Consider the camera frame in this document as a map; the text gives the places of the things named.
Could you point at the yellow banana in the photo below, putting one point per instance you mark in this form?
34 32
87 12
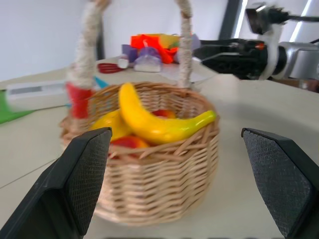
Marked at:
149 124

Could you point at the clear purple bag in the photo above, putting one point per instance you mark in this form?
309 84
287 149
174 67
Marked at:
148 61

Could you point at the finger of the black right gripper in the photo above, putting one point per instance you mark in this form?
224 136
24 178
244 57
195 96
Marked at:
216 44
221 65

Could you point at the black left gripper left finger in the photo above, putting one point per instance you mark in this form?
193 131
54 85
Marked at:
62 189

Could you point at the white rectangular tray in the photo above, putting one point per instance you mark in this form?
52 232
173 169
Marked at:
35 95

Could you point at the green mat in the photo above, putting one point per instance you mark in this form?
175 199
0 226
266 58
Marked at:
10 113

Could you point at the red and yellow apple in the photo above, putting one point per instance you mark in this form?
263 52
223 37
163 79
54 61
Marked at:
165 114

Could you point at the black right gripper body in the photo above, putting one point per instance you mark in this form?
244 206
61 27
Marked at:
251 59

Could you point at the red round lid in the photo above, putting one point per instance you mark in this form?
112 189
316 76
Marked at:
109 67

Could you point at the small white cup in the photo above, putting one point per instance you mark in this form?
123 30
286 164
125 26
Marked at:
123 63

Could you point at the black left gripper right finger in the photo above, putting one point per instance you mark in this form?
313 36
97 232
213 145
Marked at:
284 181

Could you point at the yellow mango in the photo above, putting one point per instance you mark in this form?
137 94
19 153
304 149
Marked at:
112 122

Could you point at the red and yellow peach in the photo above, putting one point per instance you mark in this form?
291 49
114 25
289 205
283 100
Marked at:
129 143

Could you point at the purple box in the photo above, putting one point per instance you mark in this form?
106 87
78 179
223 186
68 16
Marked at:
129 51

